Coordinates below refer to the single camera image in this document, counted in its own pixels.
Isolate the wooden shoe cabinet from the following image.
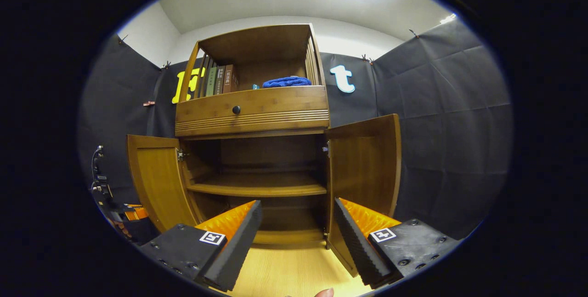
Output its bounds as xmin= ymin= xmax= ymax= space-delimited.
xmin=175 ymin=23 xmax=336 ymax=245

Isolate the blue towel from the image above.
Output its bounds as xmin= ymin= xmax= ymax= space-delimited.
xmin=262 ymin=76 xmax=312 ymax=88

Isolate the black backdrop cloth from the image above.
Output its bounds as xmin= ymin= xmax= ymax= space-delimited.
xmin=78 ymin=17 xmax=513 ymax=242

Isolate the wooden inner shelf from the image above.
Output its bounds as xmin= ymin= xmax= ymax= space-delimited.
xmin=186 ymin=173 xmax=328 ymax=197

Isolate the wooden shoe cabinet door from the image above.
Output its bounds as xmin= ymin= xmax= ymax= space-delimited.
xmin=127 ymin=134 xmax=203 ymax=233
xmin=325 ymin=114 xmax=402 ymax=278

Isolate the dark grey book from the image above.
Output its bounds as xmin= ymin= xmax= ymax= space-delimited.
xmin=214 ymin=66 xmax=226 ymax=96

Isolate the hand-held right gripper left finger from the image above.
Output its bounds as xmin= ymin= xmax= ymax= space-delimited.
xmin=139 ymin=200 xmax=263 ymax=293

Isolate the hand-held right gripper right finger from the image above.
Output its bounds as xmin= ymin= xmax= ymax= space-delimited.
xmin=333 ymin=197 xmax=461 ymax=290

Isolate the brown book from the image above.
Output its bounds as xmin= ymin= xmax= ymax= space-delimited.
xmin=222 ymin=64 xmax=239 ymax=94

